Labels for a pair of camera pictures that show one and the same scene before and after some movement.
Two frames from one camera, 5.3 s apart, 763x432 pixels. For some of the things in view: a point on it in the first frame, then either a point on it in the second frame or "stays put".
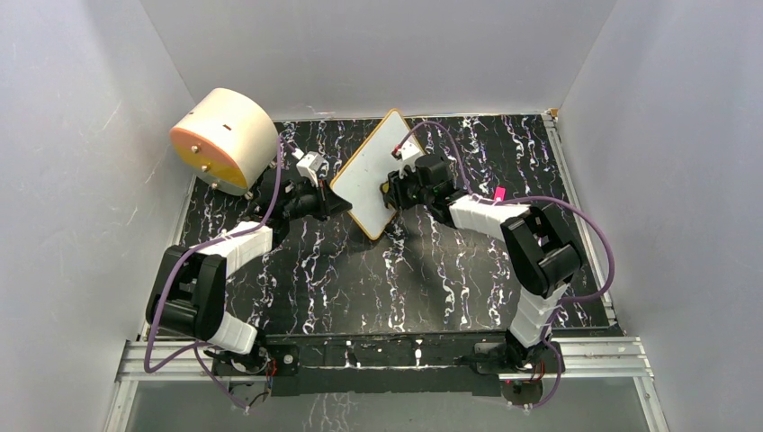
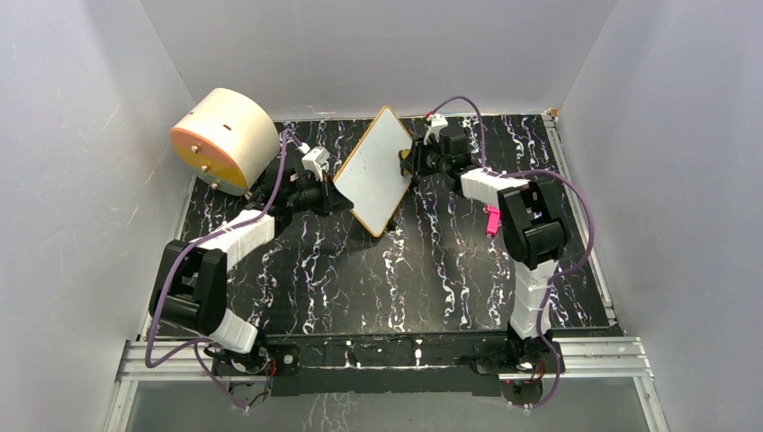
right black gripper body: (395, 187) -> (419, 157)
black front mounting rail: (388, 362) stays put
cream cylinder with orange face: (227, 139) stays put
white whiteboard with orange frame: (366, 168) stays put
